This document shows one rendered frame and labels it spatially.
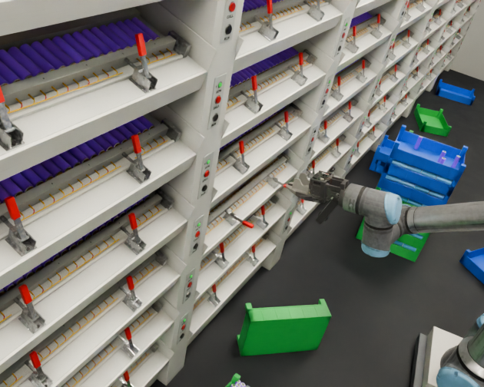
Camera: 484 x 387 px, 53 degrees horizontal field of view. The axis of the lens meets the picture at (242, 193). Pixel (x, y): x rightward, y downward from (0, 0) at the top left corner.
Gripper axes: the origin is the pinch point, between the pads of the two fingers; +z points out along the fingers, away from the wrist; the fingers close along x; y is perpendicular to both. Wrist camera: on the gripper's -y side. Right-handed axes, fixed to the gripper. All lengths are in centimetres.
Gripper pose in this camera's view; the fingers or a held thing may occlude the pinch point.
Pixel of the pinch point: (290, 186)
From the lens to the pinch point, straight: 166.1
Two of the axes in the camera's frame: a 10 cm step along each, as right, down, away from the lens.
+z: -8.5, -2.4, 4.7
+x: -5.3, 4.3, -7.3
